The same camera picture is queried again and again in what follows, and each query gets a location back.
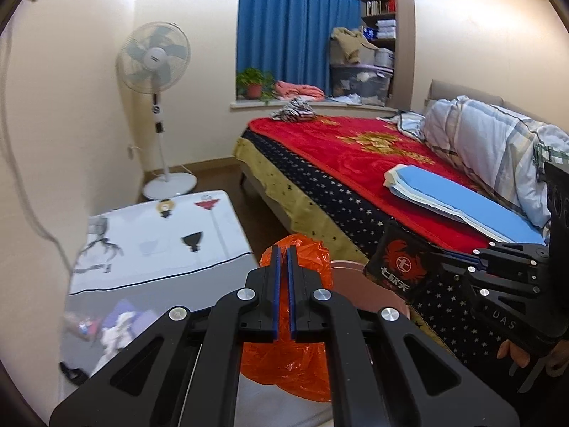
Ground blue curtain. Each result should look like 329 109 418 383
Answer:
236 0 363 99

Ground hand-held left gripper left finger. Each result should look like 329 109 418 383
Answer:
49 244 282 427

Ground black snack packet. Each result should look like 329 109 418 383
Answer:
363 220 445 304

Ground bed with grey headboard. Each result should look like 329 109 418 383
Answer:
240 79 552 237

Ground plaid white quilt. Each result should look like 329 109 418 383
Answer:
420 95 569 232

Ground black white striped cloth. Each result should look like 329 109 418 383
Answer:
271 98 318 122

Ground white pedestal fan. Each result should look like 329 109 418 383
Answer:
116 21 198 201

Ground potted green plant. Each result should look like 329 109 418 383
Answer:
236 68 277 106

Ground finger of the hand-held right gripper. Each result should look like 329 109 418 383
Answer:
429 241 547 273
440 258 546 300

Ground pink plastic bin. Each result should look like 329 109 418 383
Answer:
331 260 412 326

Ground person's right hand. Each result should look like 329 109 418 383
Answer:
495 339 569 380

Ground folded blue and white sheets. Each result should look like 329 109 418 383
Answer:
383 164 547 247

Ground light blue striped cloth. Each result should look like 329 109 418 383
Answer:
391 110 429 133

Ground purple sponge cloth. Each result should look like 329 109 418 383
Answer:
104 299 157 335

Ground beige coat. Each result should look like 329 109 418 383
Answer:
330 27 379 65

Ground green patterned cloth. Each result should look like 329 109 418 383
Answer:
533 136 569 183

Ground grey wall cable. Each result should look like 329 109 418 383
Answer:
0 22 90 273

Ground orange plastic bag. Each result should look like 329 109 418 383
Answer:
240 233 335 404

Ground clear storage box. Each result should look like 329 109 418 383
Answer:
331 63 394 107

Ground bed with red blanket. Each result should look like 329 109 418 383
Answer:
235 116 547 368

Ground pink folded cloth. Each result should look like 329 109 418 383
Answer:
273 81 325 101

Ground wooden bookshelf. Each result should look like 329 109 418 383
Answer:
360 0 398 99

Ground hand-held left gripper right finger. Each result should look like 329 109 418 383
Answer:
287 246 521 427

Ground small grey storage box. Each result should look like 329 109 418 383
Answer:
372 47 396 70

